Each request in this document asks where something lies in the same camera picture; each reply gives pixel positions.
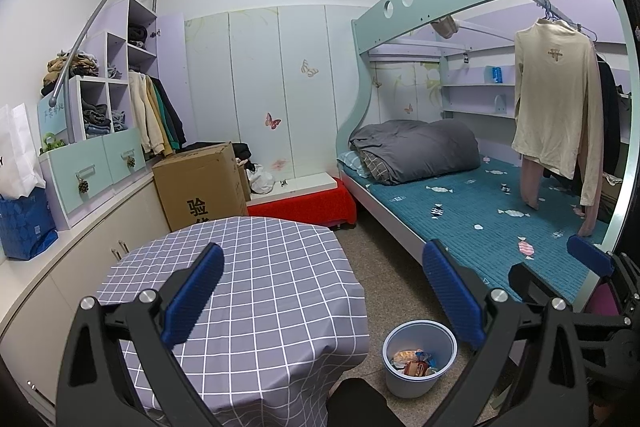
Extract person's dark trouser leg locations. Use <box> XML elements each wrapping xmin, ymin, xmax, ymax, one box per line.
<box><xmin>325</xmin><ymin>377</ymin><xmax>407</xmax><ymax>427</ymax></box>

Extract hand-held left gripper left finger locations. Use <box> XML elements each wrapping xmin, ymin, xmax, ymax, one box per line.
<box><xmin>55</xmin><ymin>242</ymin><xmax>226</xmax><ymax>427</ymax></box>

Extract grey metal handrail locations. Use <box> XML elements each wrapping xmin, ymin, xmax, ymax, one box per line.
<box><xmin>50</xmin><ymin>0</ymin><xmax>163</xmax><ymax>104</ymax></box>

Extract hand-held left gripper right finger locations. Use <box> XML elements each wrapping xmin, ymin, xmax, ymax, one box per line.
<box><xmin>421</xmin><ymin>238</ymin><xmax>592</xmax><ymax>427</ymax></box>

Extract white wardrobe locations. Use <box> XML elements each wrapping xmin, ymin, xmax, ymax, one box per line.
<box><xmin>185</xmin><ymin>4</ymin><xmax>372</xmax><ymax>180</ymax></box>

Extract mint bunk bed frame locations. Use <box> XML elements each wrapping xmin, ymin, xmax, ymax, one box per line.
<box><xmin>335</xmin><ymin>0</ymin><xmax>640</xmax><ymax>314</ymax></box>

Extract grey blue trash bin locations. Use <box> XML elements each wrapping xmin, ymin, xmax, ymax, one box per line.
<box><xmin>382</xmin><ymin>319</ymin><xmax>458</xmax><ymax>399</ymax></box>

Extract green hanging garment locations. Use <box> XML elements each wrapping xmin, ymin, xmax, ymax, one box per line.
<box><xmin>152</xmin><ymin>79</ymin><xmax>177</xmax><ymax>148</ymax></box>

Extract white paper bag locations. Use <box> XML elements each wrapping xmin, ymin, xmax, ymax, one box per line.
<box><xmin>0</xmin><ymin>103</ymin><xmax>46</xmax><ymax>200</ymax></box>

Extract cream hanging sweater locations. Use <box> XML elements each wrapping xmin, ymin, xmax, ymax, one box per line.
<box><xmin>511</xmin><ymin>18</ymin><xmax>604</xmax><ymax>238</ymax></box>

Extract blue checked pillow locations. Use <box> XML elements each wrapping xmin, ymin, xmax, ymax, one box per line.
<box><xmin>337</xmin><ymin>151</ymin><xmax>373</xmax><ymax>180</ymax></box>

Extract cream curved cabinet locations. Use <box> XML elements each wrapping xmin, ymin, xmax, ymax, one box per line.
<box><xmin>0</xmin><ymin>169</ymin><xmax>173</xmax><ymax>427</ymax></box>

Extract white crumpled plastic bag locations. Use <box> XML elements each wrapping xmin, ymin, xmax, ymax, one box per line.
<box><xmin>248</xmin><ymin>162</ymin><xmax>275</xmax><ymax>195</ymax></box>

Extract blue shopping bag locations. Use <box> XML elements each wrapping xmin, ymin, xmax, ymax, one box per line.
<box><xmin>0</xmin><ymin>187</ymin><xmax>59</xmax><ymax>261</ymax></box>

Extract black hanging garment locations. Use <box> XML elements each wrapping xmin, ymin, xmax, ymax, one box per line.
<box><xmin>159</xmin><ymin>77</ymin><xmax>187</xmax><ymax>148</ymax></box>

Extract brown cardboard box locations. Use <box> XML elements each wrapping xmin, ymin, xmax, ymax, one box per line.
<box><xmin>152</xmin><ymin>142</ymin><xmax>251</xmax><ymax>233</ymax></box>

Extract brown clothes heap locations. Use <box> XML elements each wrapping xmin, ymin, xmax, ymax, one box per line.
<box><xmin>42</xmin><ymin>51</ymin><xmax>101</xmax><ymax>90</ymax></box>

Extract cream hanging jacket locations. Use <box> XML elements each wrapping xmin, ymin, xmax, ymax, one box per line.
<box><xmin>127</xmin><ymin>71</ymin><xmax>166</xmax><ymax>156</ymax></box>

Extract mint drawer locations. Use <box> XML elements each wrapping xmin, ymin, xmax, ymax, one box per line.
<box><xmin>47</xmin><ymin>142</ymin><xmax>109</xmax><ymax>216</ymax></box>
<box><xmin>102</xmin><ymin>128</ymin><xmax>147</xmax><ymax>186</ymax></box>

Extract folded dark clothes stack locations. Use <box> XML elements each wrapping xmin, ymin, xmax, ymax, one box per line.
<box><xmin>82</xmin><ymin>104</ymin><xmax>112</xmax><ymax>138</ymax></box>

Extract grey folded quilt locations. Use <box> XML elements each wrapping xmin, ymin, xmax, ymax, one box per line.
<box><xmin>349</xmin><ymin>119</ymin><xmax>481</xmax><ymax>186</ymax></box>

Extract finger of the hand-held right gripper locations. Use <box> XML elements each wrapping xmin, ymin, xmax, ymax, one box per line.
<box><xmin>508</xmin><ymin>263</ymin><xmax>554</xmax><ymax>304</ymax></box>
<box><xmin>566</xmin><ymin>234</ymin><xmax>616</xmax><ymax>280</ymax></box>

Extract beige hanging cap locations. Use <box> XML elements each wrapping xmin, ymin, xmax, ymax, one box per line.
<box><xmin>430</xmin><ymin>18</ymin><xmax>459</xmax><ymax>39</ymax></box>

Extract dark hanging clothes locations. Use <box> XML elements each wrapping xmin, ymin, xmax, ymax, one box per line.
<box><xmin>594</xmin><ymin>52</ymin><xmax>624</xmax><ymax>182</ymax></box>

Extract black clothes heap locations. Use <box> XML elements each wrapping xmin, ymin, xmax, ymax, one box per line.
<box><xmin>192</xmin><ymin>141</ymin><xmax>254</xmax><ymax>164</ymax></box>

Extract lilac white shelf unit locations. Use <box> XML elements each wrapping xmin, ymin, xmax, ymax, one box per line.
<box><xmin>37</xmin><ymin>0</ymin><xmax>188</xmax><ymax>158</ymax></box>

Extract teal candy print mattress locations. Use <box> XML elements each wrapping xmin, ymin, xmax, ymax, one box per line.
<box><xmin>337</xmin><ymin>152</ymin><xmax>621</xmax><ymax>313</ymax></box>

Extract red storage box white lid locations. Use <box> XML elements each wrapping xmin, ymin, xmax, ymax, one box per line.
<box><xmin>246</xmin><ymin>172</ymin><xmax>357</xmax><ymax>230</ymax></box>

